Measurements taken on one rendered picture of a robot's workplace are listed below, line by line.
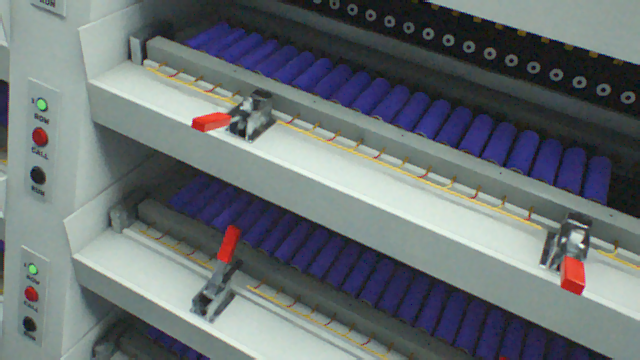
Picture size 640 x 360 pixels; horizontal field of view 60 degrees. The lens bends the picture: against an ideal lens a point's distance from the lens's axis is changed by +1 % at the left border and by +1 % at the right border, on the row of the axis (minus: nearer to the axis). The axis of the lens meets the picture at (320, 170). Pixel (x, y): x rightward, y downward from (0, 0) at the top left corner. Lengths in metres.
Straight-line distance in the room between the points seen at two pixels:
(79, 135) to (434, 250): 0.35
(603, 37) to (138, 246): 0.48
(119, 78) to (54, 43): 0.06
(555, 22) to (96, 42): 0.38
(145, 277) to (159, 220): 0.07
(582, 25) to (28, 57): 0.47
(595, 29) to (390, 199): 0.18
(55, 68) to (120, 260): 0.20
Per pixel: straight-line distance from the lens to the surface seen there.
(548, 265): 0.42
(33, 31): 0.59
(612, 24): 0.39
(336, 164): 0.45
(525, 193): 0.45
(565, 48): 0.54
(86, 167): 0.60
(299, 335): 0.56
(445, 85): 0.55
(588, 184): 0.49
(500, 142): 0.50
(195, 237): 0.61
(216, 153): 0.48
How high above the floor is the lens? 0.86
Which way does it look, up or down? 23 degrees down
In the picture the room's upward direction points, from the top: 15 degrees clockwise
